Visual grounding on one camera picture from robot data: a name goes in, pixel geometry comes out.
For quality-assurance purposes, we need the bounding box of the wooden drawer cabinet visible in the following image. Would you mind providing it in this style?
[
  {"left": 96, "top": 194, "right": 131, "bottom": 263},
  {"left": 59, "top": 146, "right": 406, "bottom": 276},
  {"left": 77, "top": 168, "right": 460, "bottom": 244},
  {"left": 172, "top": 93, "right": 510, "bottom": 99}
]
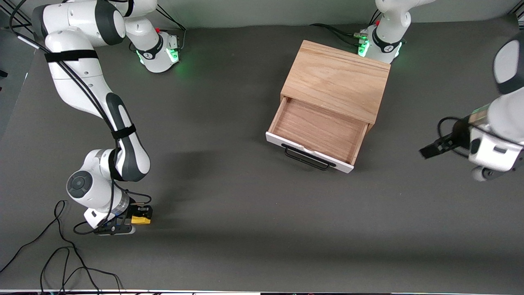
[{"left": 280, "top": 40, "right": 391, "bottom": 132}]

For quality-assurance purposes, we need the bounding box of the dark grey table mat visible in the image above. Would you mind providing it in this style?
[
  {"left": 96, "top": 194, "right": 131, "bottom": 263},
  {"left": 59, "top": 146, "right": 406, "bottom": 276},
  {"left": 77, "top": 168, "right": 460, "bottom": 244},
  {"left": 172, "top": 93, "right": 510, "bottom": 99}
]
[{"left": 0, "top": 14, "right": 524, "bottom": 293}]

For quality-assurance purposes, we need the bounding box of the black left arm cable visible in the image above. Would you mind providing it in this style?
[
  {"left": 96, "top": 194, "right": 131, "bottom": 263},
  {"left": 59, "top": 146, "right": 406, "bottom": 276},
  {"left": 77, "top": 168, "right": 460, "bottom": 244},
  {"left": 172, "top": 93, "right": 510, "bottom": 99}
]
[{"left": 437, "top": 116, "right": 472, "bottom": 159}]

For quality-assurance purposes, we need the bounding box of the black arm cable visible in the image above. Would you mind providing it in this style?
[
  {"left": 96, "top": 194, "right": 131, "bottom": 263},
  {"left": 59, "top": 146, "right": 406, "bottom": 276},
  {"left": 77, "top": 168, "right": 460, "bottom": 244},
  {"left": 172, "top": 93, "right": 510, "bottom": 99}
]
[
  {"left": 8, "top": 0, "right": 153, "bottom": 236},
  {"left": 437, "top": 116, "right": 472, "bottom": 159}
]

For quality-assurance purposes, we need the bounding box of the thin black loose cable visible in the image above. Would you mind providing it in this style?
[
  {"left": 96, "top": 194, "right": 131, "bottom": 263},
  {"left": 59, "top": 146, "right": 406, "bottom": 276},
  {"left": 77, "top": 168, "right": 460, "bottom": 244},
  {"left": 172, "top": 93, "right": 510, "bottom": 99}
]
[
  {"left": 0, "top": 200, "right": 101, "bottom": 295},
  {"left": 40, "top": 247, "right": 124, "bottom": 295}
]

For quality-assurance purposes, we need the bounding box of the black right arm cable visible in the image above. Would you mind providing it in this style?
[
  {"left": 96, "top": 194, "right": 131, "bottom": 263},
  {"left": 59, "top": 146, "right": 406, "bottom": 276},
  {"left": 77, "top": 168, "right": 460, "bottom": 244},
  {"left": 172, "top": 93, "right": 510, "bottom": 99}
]
[{"left": 8, "top": 0, "right": 153, "bottom": 236}]

